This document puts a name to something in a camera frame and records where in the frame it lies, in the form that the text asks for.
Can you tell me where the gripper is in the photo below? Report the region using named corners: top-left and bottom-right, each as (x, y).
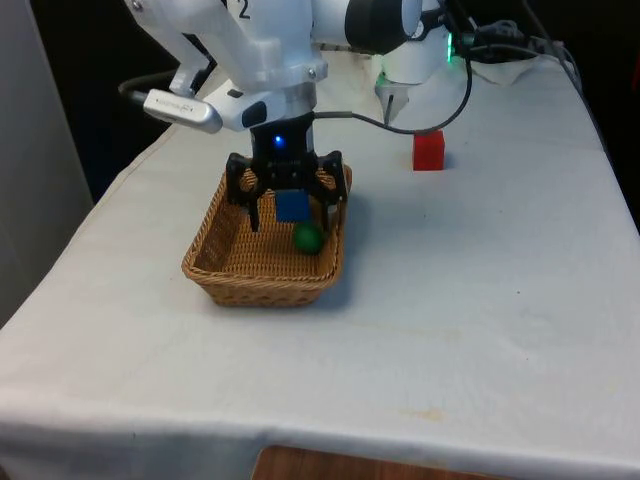
top-left (224, 113), bottom-right (350, 236)

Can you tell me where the blue cube block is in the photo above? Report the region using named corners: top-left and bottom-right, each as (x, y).
top-left (275, 189), bottom-right (311, 224)

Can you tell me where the wicker basket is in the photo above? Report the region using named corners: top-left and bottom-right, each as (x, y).
top-left (181, 162), bottom-right (354, 308)

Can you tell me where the green ball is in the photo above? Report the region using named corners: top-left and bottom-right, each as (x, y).
top-left (292, 223), bottom-right (324, 254)

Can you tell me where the red cube block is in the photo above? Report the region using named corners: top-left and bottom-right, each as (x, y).
top-left (412, 130), bottom-right (447, 172)

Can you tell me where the black cable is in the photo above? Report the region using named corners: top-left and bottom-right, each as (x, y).
top-left (312, 29), bottom-right (474, 135)
top-left (118, 72), bottom-right (177, 104)
top-left (467, 42), bottom-right (556, 64)

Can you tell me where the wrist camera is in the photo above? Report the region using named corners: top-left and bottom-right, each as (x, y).
top-left (142, 88), bottom-right (224, 135)

